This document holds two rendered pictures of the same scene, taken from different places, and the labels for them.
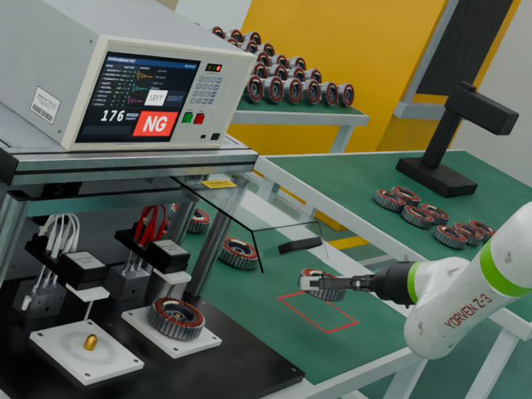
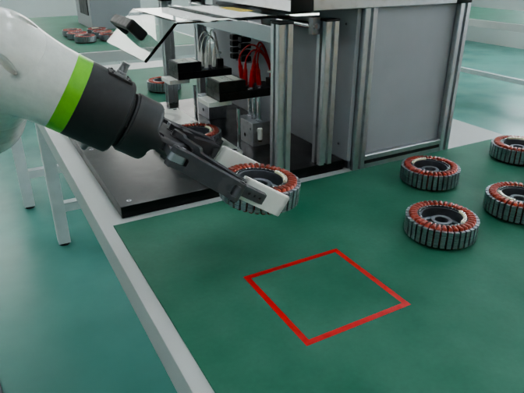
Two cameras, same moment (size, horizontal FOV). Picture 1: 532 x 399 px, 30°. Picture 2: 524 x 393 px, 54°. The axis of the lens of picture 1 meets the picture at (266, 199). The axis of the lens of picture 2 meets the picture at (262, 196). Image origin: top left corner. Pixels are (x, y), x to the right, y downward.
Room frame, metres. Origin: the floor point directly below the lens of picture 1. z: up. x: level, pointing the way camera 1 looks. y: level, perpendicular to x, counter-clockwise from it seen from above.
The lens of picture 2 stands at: (2.48, -0.75, 1.15)
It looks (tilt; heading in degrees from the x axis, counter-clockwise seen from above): 25 degrees down; 122
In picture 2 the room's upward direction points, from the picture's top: straight up
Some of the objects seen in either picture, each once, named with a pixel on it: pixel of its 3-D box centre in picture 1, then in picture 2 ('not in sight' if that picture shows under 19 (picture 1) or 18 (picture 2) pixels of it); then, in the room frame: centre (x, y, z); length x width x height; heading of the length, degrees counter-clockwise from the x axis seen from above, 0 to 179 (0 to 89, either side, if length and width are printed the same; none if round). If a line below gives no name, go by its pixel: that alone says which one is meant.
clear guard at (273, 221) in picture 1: (241, 211); (209, 28); (1.87, 0.04, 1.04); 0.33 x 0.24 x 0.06; 61
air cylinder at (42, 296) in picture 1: (39, 298); (211, 104); (1.65, 0.31, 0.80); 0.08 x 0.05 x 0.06; 151
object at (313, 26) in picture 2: not in sight; (241, 12); (1.78, 0.28, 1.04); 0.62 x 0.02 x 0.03; 151
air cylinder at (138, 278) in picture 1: (126, 282); (254, 129); (1.87, 0.20, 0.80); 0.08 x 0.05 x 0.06; 151
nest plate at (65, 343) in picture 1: (87, 350); (160, 120); (1.58, 0.19, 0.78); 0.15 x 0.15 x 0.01; 61
